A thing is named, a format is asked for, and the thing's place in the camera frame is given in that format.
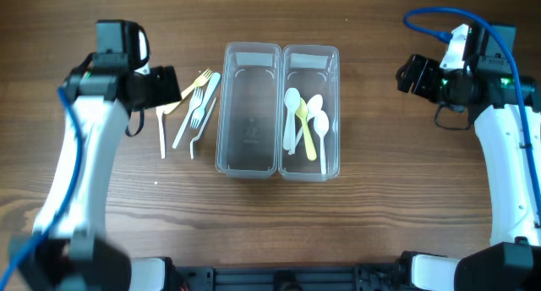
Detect yellow plastic fork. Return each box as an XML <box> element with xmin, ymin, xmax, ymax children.
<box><xmin>164</xmin><ymin>69</ymin><xmax>213</xmax><ymax>115</ymax></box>

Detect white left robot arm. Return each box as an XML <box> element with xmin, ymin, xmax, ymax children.
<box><xmin>1</xmin><ymin>66</ymin><xmax>180</xmax><ymax>290</ymax></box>

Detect left clear plastic container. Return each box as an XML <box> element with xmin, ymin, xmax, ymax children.
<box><xmin>216</xmin><ymin>42</ymin><xmax>281</xmax><ymax>178</ymax></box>

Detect yellow plastic spoon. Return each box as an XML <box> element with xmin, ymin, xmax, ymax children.
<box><xmin>296</xmin><ymin>99</ymin><xmax>317</xmax><ymax>161</ymax></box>

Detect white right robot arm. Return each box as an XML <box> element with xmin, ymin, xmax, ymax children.
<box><xmin>396</xmin><ymin>55</ymin><xmax>540</xmax><ymax>290</ymax></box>

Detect clear plastic container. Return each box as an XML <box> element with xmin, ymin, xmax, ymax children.
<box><xmin>277</xmin><ymin>45</ymin><xmax>341</xmax><ymax>182</ymax></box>
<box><xmin>216</xmin><ymin>42</ymin><xmax>281</xmax><ymax>178</ymax></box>

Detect translucent curved white fork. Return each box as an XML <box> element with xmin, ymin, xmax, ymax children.
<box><xmin>189</xmin><ymin>98</ymin><xmax>216</xmax><ymax>160</ymax></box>

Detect right clear plastic container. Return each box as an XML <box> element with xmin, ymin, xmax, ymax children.
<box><xmin>277</xmin><ymin>45</ymin><xmax>341</xmax><ymax>182</ymax></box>

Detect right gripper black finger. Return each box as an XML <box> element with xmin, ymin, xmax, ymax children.
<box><xmin>396</xmin><ymin>54</ymin><xmax>423</xmax><ymax>92</ymax></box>
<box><xmin>412</xmin><ymin>58</ymin><xmax>442</xmax><ymax>102</ymax></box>

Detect white plastic fork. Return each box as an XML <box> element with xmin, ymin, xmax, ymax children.
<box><xmin>156</xmin><ymin>106</ymin><xmax>167</xmax><ymax>159</ymax></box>

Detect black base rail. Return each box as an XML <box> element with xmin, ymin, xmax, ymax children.
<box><xmin>177</xmin><ymin>263</ymin><xmax>416</xmax><ymax>291</ymax></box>

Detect white plastic spoon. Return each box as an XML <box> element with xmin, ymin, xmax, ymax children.
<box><xmin>282</xmin><ymin>87</ymin><xmax>301</xmax><ymax>151</ymax></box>
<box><xmin>314</xmin><ymin>111</ymin><xmax>330</xmax><ymax>175</ymax></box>
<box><xmin>288</xmin><ymin>94</ymin><xmax>323</xmax><ymax>155</ymax></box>

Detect light blue plastic fork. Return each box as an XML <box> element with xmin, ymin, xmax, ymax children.
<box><xmin>190</xmin><ymin>72</ymin><xmax>221</xmax><ymax>129</ymax></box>

